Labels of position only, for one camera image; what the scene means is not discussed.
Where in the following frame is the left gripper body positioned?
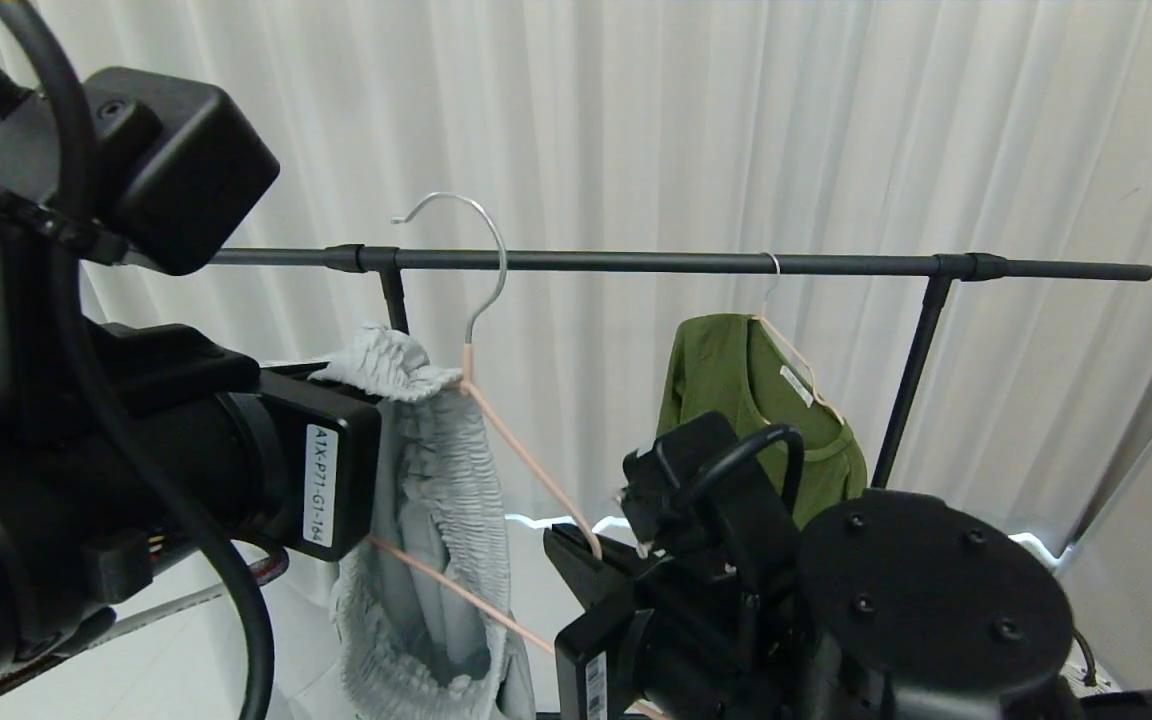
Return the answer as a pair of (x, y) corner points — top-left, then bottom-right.
(86, 320), (384, 564)

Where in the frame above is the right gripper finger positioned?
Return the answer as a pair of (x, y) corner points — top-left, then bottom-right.
(542, 522), (659, 613)

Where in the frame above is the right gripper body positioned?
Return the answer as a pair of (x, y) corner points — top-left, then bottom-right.
(553, 558), (819, 720)

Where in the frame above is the pink clothes hanger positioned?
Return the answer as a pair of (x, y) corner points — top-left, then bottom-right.
(754, 252), (847, 427)
(368, 191), (667, 720)

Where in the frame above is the pale grey garment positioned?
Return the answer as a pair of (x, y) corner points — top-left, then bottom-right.
(308, 324), (539, 720)

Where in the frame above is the green printed garment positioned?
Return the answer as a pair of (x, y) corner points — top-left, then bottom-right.
(655, 312), (870, 531)

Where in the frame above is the black clothes rack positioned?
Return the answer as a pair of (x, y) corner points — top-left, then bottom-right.
(208, 244), (1152, 493)

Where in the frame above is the white curtain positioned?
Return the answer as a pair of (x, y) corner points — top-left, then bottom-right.
(0, 0), (1152, 551)

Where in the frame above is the black cable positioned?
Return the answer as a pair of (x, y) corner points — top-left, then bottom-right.
(0, 0), (277, 720)
(674, 423), (807, 517)

